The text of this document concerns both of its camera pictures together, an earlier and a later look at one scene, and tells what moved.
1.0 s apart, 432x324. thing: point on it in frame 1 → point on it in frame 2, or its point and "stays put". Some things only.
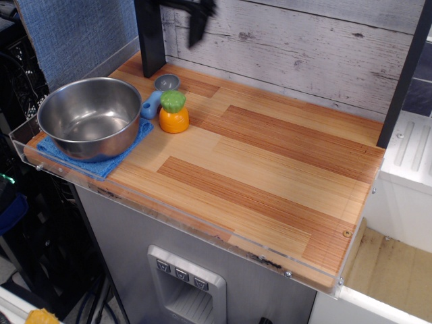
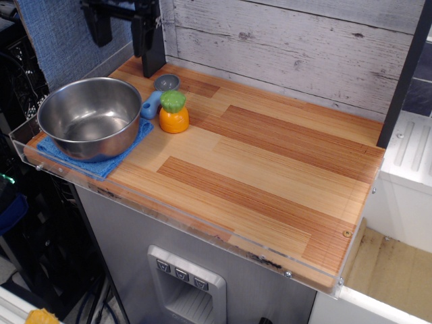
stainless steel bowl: x=91 y=119 stays put
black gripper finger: x=200 y=11 → x=144 y=15
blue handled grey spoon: x=163 y=83 stays put
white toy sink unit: x=387 y=275 stays put
